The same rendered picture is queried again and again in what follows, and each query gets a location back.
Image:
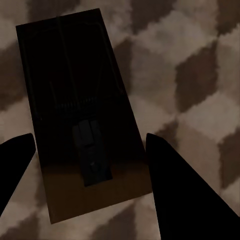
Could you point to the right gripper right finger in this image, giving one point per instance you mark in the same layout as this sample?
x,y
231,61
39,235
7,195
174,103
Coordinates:
x,y
187,207

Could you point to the mousetrap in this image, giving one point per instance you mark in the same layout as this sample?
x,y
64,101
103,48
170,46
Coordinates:
x,y
90,150

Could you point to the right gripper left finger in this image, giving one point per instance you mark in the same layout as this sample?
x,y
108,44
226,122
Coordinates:
x,y
15,156

